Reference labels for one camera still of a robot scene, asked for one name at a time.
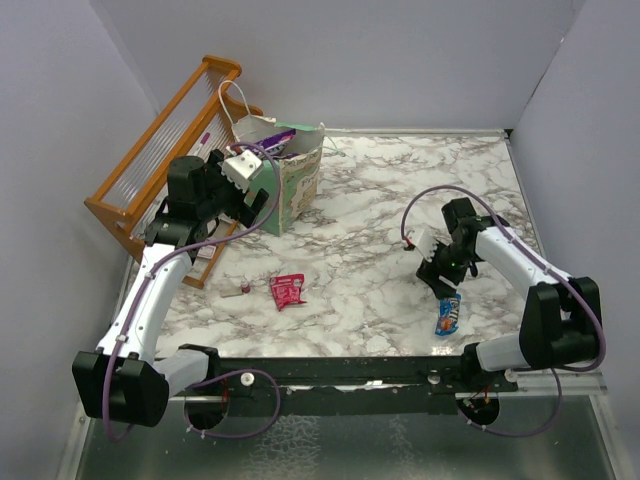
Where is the black front mounting rail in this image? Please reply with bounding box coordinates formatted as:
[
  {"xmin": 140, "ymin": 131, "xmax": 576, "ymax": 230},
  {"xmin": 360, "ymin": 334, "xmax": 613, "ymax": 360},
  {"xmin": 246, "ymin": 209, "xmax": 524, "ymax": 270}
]
[{"xmin": 177, "ymin": 354, "xmax": 517, "ymax": 417}]

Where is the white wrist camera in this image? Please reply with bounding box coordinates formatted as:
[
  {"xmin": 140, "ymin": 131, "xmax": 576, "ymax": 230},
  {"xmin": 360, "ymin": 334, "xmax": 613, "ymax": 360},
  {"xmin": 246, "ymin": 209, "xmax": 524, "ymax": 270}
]
[
  {"xmin": 221, "ymin": 150, "xmax": 263, "ymax": 193},
  {"xmin": 405, "ymin": 227, "xmax": 439, "ymax": 262}
]

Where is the blue M&M's packet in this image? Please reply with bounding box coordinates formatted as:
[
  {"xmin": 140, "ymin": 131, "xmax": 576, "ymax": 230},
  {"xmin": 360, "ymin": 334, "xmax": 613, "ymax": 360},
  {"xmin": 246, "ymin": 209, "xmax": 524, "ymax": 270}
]
[{"xmin": 435, "ymin": 294, "xmax": 461, "ymax": 336}]

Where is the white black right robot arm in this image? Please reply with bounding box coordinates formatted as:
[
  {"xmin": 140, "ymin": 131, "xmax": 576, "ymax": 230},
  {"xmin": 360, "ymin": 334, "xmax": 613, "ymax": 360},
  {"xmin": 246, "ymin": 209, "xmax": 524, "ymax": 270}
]
[{"xmin": 415, "ymin": 198, "xmax": 604, "ymax": 391}]

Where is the small beige eraser block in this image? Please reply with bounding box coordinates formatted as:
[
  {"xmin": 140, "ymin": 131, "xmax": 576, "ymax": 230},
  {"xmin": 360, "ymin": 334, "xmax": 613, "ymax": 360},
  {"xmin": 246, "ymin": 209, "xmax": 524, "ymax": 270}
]
[{"xmin": 220, "ymin": 287, "xmax": 244, "ymax": 298}]

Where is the pink red snack packet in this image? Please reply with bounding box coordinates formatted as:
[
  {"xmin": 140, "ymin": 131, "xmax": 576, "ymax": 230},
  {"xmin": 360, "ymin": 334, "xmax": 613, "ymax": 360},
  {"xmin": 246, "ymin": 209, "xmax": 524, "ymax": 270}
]
[{"xmin": 269, "ymin": 273, "xmax": 305, "ymax": 311}]

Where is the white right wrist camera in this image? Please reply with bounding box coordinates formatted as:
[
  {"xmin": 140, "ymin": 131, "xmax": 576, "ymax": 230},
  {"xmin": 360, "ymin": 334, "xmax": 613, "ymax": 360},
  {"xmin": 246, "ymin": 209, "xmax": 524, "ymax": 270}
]
[{"xmin": 405, "ymin": 227, "xmax": 439, "ymax": 262}]

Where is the wooden rack with clear slats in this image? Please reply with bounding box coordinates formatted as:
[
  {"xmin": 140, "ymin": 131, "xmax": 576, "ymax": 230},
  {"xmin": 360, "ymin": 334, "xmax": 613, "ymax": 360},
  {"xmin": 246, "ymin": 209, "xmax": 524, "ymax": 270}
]
[{"xmin": 84, "ymin": 55, "xmax": 242, "ymax": 262}]

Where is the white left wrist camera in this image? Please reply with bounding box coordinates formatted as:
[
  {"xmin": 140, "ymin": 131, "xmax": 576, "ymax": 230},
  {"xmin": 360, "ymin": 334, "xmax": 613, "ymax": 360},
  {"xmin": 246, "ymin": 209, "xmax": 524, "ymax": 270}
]
[{"xmin": 221, "ymin": 150, "xmax": 263, "ymax": 193}]

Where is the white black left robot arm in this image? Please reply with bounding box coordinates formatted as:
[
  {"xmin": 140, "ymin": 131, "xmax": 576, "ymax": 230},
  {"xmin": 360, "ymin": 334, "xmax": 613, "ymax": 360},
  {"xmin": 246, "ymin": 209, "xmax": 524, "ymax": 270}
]
[{"xmin": 72, "ymin": 142, "xmax": 275, "ymax": 428}]

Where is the green paper gift bag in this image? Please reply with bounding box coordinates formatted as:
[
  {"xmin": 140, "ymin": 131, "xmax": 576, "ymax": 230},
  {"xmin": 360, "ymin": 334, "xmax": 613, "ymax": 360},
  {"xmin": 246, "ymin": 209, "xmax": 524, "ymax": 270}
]
[{"xmin": 217, "ymin": 80, "xmax": 326, "ymax": 236}]

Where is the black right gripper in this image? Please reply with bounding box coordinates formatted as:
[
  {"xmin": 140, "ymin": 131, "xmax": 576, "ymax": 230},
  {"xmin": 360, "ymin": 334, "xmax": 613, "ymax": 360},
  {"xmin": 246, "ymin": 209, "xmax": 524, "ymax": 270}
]
[{"xmin": 417, "ymin": 238, "xmax": 476, "ymax": 298}]

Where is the purple Fox's candy bag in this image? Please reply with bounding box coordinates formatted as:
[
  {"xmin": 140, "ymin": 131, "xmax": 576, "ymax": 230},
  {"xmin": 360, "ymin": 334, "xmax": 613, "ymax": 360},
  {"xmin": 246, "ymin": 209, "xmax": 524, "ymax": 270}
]
[{"xmin": 255, "ymin": 128, "xmax": 297, "ymax": 157}]

